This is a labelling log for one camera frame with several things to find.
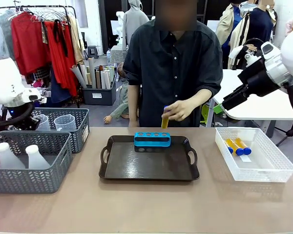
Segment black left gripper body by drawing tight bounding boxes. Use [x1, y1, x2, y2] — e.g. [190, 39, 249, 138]
[13, 115, 42, 132]

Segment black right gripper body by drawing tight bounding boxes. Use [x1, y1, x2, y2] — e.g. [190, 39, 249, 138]
[237, 63, 282, 98]

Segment clear plastic measuring cup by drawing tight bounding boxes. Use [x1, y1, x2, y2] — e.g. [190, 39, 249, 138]
[53, 114, 77, 132]
[34, 114, 51, 132]

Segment white conical flask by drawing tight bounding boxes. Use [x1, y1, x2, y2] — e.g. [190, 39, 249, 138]
[25, 144, 51, 170]
[0, 142, 26, 170]

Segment yellow tube with blue cap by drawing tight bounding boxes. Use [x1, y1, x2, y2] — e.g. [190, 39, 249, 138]
[225, 138, 234, 155]
[161, 105, 170, 129]
[228, 138, 245, 156]
[235, 137, 252, 156]

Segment person's right forearm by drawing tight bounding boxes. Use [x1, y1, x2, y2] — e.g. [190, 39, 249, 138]
[127, 84, 142, 128]

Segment person's left forearm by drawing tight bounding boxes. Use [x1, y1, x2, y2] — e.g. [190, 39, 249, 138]
[190, 88, 214, 109]

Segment person's left hand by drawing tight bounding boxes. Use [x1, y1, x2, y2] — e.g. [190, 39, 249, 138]
[166, 98, 198, 122]

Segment white background table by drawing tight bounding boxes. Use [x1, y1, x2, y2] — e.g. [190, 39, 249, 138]
[212, 69, 293, 122]

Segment green plastic stool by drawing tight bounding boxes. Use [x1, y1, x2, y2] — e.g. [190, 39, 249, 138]
[200, 104, 217, 128]

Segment blue hanging garment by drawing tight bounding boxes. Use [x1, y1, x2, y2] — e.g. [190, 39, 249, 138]
[50, 70, 73, 104]

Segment navy top mannequin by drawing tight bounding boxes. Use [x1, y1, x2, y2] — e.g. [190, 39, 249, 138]
[245, 0, 278, 51]

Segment large grey plastic basket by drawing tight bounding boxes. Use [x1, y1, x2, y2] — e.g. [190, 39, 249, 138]
[0, 130, 73, 195]

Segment beige trench coat mannequin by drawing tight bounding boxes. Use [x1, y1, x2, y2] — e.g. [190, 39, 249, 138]
[215, 0, 244, 48]

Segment black tripod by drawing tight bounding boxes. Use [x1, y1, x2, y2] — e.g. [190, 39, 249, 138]
[274, 120, 293, 147]

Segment red hanging dress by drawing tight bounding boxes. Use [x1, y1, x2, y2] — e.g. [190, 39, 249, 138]
[44, 20, 78, 98]

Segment person in dark shirt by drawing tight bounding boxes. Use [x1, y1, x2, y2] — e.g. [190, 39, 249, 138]
[123, 0, 224, 128]

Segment slanted grey paper roll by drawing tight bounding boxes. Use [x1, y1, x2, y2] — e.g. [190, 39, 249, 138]
[70, 67, 87, 89]

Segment dark grey storage bin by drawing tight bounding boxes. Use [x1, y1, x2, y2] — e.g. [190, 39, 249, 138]
[82, 79, 117, 106]

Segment white plastic basket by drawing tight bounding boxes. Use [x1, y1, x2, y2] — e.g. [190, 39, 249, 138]
[214, 127, 293, 183]

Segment red hanging shirt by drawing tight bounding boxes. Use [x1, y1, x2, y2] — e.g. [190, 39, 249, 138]
[11, 12, 52, 77]

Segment tall grey paper roll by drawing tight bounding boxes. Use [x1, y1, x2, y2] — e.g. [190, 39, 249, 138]
[88, 58, 97, 90]

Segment brown paper roll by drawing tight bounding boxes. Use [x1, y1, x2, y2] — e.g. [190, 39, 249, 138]
[95, 69, 102, 90]

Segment white paper roll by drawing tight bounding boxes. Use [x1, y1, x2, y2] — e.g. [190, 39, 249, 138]
[100, 70, 107, 90]

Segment grey hanging garment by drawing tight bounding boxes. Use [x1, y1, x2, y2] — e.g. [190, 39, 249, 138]
[0, 10, 17, 60]

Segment blue test tube rack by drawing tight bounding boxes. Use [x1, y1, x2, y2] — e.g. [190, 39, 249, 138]
[133, 132, 171, 148]

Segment beige hanging garment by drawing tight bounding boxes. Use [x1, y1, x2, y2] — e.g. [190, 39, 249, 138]
[67, 16, 85, 65]

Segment child mannequin in green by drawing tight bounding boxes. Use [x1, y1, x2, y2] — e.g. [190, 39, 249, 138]
[103, 62, 131, 125]

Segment black hanging scarf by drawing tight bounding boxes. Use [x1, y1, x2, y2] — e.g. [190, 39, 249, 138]
[53, 19, 69, 58]

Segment small grey step stool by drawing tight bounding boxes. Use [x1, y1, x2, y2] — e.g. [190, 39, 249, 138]
[87, 45, 100, 59]

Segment dark brown serving tray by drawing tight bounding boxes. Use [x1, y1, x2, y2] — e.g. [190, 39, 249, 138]
[99, 135, 200, 181]

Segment dotted fabric box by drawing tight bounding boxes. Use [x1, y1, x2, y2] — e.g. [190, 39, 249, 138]
[109, 45, 129, 64]

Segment black metal clothes rack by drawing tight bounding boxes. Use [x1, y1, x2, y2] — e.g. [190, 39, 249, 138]
[0, 4, 81, 108]

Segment grey hoodie mannequin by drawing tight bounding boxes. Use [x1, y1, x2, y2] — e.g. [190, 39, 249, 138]
[123, 0, 150, 47]

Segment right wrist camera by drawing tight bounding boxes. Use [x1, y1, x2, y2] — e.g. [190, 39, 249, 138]
[244, 52, 262, 67]

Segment cream garment with black strap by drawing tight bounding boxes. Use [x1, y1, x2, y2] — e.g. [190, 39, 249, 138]
[227, 12, 253, 70]

